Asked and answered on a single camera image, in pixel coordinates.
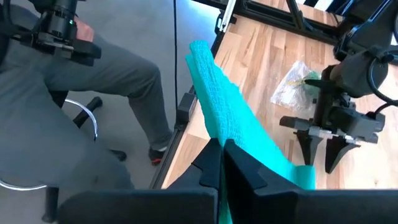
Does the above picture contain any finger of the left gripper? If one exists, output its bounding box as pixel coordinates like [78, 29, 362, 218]
[325, 135, 361, 174]
[294, 129, 324, 166]

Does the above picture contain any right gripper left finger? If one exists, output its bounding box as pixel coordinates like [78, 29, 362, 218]
[57, 138, 223, 224]

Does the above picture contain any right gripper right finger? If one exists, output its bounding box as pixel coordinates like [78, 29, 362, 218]
[223, 139, 398, 224]

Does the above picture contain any clear plastic bag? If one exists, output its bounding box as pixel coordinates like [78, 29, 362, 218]
[269, 60, 323, 112]

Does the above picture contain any teal elastic bandage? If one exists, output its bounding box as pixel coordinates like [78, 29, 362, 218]
[185, 39, 317, 224]

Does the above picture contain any person's shoe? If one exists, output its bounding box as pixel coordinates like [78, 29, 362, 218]
[148, 146, 168, 166]

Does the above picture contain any person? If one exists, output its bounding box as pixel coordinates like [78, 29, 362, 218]
[0, 0, 174, 191]

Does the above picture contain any person's hand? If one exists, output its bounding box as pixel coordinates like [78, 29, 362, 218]
[74, 17, 96, 43]

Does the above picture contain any black stool with chrome ring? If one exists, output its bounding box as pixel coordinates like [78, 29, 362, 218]
[0, 90, 128, 223]

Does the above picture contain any silver edge bracket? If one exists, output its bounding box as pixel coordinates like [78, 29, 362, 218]
[216, 0, 238, 34]

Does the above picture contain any black leader arm handle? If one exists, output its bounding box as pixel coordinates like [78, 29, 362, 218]
[0, 0, 103, 67]

